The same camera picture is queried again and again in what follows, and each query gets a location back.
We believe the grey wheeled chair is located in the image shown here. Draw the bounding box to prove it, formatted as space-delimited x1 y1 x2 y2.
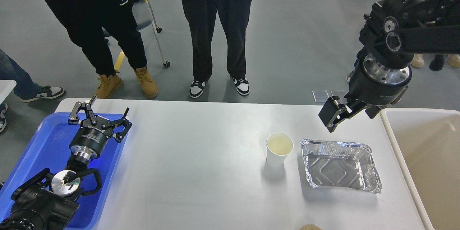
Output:
102 0 171 68

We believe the right clear floor plate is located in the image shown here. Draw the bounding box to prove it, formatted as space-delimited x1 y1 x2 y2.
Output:
331 90 348 99

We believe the small brown object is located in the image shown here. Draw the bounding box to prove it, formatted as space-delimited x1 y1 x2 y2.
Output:
299 224 322 230

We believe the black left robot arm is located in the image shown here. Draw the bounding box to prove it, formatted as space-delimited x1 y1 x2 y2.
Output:
1 95 133 230

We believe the white side table corner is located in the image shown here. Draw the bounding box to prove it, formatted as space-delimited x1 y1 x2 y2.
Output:
0 80 17 104

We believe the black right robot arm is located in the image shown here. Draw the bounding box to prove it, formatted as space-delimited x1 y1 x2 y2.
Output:
319 0 459 132

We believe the person in black trousers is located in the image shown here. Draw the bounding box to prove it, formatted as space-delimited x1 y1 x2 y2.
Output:
173 0 257 98

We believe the clear floor plate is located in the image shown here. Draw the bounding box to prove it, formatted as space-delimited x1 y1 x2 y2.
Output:
331 90 348 99
312 90 331 103

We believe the beige plastic bin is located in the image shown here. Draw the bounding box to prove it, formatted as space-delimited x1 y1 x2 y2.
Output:
381 108 460 230

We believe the aluminium foil tray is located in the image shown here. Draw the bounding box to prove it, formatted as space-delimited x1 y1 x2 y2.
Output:
300 139 382 194

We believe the left clear floor plate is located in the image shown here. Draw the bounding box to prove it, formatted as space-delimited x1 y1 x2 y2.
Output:
312 90 331 103

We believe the person in beige shoes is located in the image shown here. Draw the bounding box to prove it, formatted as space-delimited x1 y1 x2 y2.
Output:
410 54 460 71

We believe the person in tan boots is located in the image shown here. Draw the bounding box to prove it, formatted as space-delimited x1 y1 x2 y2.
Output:
45 0 158 98

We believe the white paper cup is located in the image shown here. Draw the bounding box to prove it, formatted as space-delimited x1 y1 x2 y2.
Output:
266 132 294 166

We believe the blue plastic tray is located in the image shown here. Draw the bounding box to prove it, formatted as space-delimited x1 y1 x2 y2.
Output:
0 112 125 230

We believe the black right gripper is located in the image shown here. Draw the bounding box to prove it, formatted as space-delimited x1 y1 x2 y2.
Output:
318 53 412 132

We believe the person in blue jeans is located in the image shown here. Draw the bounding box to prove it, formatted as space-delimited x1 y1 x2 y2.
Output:
0 49 66 133

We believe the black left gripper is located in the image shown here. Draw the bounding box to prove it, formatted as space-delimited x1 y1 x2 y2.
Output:
68 94 133 160

